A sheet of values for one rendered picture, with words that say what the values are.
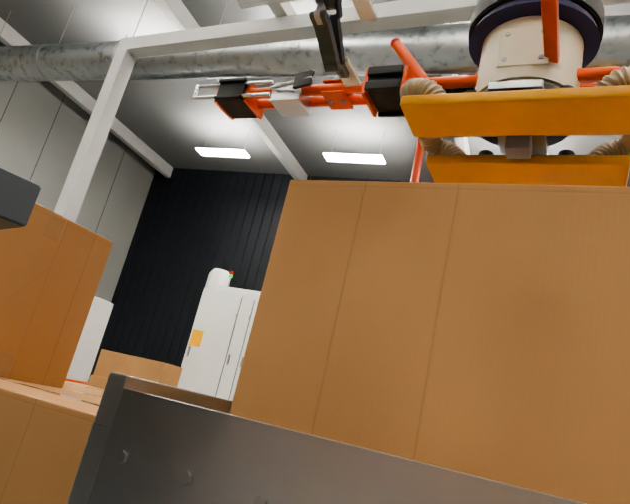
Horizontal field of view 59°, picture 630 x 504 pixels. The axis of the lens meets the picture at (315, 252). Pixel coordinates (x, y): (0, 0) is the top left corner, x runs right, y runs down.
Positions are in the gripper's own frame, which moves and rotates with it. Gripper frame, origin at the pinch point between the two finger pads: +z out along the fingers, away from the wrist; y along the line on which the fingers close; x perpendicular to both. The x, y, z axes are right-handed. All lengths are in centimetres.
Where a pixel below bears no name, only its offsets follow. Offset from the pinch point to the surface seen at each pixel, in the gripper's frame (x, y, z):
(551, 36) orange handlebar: 30.8, 0.0, 1.0
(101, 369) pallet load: -574, 62, 545
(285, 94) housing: -20.1, 0.9, 11.0
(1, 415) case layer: -46, 73, -5
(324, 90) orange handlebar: -11.5, 0.1, 11.4
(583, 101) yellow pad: 36.2, 11.8, 0.8
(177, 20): -564, -465, 447
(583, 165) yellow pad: 36.5, 11.6, 19.3
